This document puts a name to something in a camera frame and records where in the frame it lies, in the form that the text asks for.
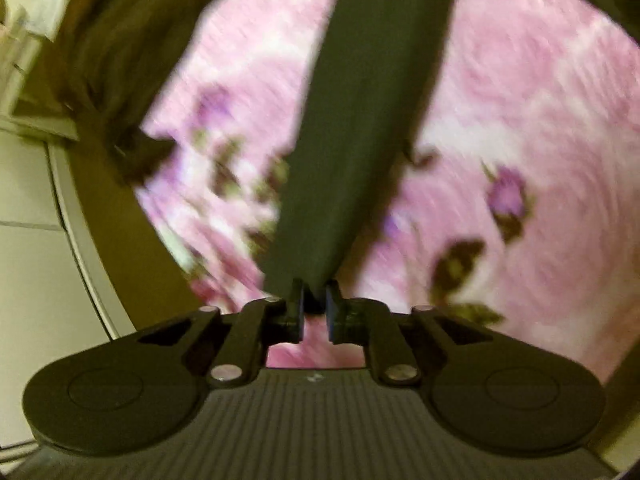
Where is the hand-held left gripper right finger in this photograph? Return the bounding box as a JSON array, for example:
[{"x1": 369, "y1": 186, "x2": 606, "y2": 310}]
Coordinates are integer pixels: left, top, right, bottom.
[{"x1": 325, "y1": 280, "x2": 501, "y2": 389}]

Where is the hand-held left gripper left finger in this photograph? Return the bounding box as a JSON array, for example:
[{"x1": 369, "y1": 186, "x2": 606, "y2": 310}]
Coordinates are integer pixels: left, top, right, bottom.
[{"x1": 137, "y1": 279, "x2": 306, "y2": 389}]

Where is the dark green garment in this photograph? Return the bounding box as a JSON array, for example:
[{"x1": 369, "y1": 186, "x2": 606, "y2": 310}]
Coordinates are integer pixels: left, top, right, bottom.
[{"x1": 262, "y1": 0, "x2": 463, "y2": 306}]

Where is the brown bed base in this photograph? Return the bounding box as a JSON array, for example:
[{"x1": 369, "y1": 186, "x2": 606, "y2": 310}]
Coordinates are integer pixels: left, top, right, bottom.
[{"x1": 50, "y1": 110, "x2": 226, "y2": 341}]

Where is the pink floral blanket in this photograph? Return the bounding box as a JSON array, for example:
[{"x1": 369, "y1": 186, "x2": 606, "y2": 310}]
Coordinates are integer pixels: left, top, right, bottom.
[{"x1": 135, "y1": 0, "x2": 640, "y2": 386}]

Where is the dark brown garment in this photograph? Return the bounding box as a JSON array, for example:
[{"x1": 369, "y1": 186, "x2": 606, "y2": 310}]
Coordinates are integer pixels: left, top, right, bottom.
[{"x1": 55, "y1": 0, "x2": 241, "y2": 191}]

